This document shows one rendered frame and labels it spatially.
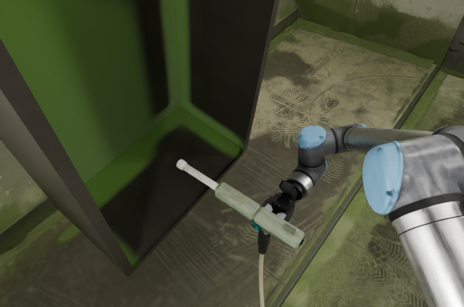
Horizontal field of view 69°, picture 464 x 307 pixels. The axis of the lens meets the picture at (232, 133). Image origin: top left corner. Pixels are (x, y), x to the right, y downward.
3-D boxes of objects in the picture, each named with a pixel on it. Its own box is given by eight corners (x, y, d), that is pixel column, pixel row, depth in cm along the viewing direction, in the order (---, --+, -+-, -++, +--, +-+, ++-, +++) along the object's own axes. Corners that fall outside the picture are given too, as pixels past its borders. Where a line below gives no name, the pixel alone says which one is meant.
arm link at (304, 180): (315, 179, 114) (290, 166, 118) (308, 188, 111) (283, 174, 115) (310, 195, 120) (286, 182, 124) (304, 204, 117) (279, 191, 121)
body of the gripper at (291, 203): (284, 228, 111) (302, 204, 118) (288, 213, 105) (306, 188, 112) (265, 216, 114) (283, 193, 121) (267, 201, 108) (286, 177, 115)
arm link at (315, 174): (306, 146, 126) (305, 165, 131) (289, 165, 118) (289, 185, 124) (330, 154, 120) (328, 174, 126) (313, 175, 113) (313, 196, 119)
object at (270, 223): (297, 266, 110) (308, 229, 95) (289, 277, 107) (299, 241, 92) (188, 192, 132) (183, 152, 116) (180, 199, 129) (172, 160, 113)
